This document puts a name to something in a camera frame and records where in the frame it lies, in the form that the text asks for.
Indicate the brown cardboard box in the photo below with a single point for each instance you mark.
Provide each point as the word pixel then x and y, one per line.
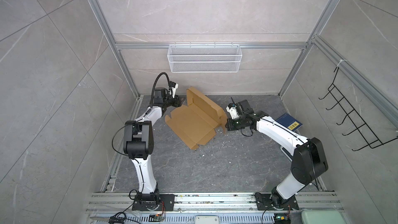
pixel 196 123

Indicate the white wire mesh basket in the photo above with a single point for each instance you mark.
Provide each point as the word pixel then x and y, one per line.
pixel 215 58

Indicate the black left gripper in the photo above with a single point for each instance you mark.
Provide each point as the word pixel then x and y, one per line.
pixel 178 101

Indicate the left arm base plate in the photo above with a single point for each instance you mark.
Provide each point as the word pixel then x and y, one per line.
pixel 154 202

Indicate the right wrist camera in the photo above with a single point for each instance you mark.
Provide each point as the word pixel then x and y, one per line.
pixel 232 110

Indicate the blue book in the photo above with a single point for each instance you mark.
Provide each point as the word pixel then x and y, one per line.
pixel 289 122

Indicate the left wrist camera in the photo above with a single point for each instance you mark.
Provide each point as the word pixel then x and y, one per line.
pixel 172 88

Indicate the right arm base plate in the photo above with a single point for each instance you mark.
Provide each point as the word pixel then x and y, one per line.
pixel 267 202

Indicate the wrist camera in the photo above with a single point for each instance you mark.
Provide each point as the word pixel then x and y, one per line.
pixel 232 110
pixel 172 88

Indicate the green box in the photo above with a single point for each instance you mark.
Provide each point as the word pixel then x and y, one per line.
pixel 322 217

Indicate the black wire hook rack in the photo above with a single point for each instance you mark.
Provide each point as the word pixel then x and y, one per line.
pixel 352 115

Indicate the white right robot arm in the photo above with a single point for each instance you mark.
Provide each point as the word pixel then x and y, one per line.
pixel 308 156

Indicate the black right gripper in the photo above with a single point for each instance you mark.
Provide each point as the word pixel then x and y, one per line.
pixel 230 126

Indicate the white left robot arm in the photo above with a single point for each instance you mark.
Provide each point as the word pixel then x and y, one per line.
pixel 138 140

